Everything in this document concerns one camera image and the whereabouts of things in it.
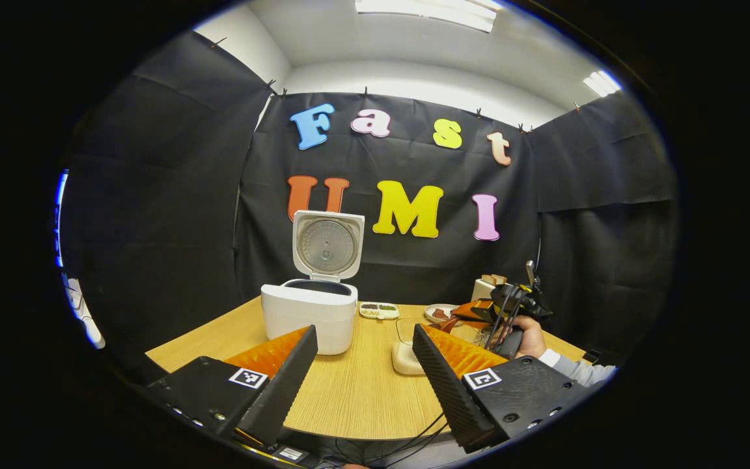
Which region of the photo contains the bright window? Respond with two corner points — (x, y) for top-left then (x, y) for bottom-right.
(55, 169), (105, 349)

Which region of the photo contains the black backdrop cloth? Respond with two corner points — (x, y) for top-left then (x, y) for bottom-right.
(59, 29), (678, 385)

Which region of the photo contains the white toaster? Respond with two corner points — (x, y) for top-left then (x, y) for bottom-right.
(471, 277), (499, 304)

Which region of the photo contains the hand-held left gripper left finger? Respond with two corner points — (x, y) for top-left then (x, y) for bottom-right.
(147, 324), (319, 447)

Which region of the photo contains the clear container of rice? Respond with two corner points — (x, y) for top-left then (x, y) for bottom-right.
(393, 319), (429, 376)

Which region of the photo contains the black cable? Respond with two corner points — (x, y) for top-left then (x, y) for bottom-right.
(329, 410), (451, 468)
(484, 285), (527, 352)

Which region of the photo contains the white round plate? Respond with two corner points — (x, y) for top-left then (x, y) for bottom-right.
(424, 304), (460, 324)

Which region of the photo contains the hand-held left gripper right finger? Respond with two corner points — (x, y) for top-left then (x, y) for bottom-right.
(412, 323), (594, 455)

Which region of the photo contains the long ceiling light panel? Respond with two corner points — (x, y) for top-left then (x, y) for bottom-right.
(355, 0), (501, 33)

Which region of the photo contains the white divided condiment dish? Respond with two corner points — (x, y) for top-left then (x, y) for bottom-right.
(359, 302), (400, 320)

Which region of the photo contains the small ceiling light panel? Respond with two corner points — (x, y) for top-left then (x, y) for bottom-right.
(583, 70), (623, 98)

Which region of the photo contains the white rice cooker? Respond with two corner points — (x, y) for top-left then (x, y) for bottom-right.
(260, 210), (366, 356)

